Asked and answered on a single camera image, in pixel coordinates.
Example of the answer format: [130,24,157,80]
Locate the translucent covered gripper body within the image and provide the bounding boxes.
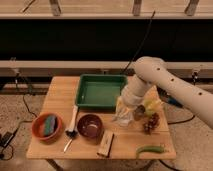
[118,87,146,115]

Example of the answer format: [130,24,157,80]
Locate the white towel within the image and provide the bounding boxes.
[112,97,135,127]

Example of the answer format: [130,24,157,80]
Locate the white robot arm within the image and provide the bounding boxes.
[121,57,213,129]

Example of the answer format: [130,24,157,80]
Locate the small metal cup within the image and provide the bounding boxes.
[133,105,145,121]

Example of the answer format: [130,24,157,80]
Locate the bunch of dark grapes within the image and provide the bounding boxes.
[143,113,160,134]

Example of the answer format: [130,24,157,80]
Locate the green plastic tray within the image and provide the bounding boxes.
[75,74,127,110]

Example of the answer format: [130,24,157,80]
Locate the dark red bowl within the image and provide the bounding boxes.
[77,114,103,139]

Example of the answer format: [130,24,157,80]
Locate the wooden block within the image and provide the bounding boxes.
[97,130,114,157]

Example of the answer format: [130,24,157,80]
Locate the wooden table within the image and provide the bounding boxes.
[26,77,176,160]

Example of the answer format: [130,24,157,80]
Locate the green blue sponge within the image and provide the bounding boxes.
[43,115,57,137]

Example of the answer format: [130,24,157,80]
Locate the orange bowl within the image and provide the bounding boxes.
[31,113,63,142]

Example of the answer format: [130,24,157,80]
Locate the black cable on rail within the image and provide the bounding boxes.
[120,10,157,75]

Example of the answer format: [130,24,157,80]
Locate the black floor cable right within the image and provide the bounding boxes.
[167,96,198,126]

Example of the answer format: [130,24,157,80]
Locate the black floor cable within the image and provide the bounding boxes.
[167,96,198,126]
[0,73,38,160]

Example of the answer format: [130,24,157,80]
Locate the black floor cable left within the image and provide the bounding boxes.
[0,73,38,160]

